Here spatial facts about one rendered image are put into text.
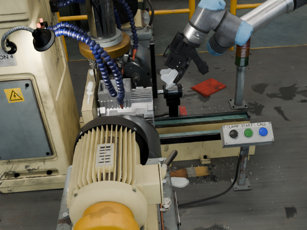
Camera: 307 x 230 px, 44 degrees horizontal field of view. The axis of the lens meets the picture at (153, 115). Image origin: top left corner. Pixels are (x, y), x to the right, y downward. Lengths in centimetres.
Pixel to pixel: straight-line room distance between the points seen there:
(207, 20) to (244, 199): 66
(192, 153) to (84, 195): 88
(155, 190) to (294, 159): 94
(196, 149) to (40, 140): 62
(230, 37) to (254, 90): 82
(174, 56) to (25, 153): 63
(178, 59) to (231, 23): 21
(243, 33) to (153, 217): 65
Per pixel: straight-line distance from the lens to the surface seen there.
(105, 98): 141
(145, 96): 143
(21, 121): 135
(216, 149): 158
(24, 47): 120
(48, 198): 153
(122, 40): 133
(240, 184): 149
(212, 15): 123
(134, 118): 123
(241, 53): 175
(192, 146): 154
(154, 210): 93
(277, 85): 211
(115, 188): 74
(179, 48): 129
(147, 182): 80
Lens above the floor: 188
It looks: 36 degrees down
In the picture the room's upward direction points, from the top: 4 degrees counter-clockwise
